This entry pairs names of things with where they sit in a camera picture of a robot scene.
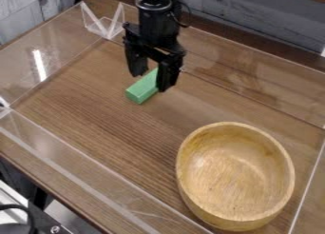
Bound clear acrylic corner bracket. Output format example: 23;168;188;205
80;2;124;40

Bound black cable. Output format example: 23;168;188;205
0;204;37;234

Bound green rectangular block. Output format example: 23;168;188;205
125;68;159;105

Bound brown wooden bowl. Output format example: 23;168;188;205
176;122;296;232

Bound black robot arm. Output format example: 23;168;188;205
123;0;187;92

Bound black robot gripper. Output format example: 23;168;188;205
123;1;185;92

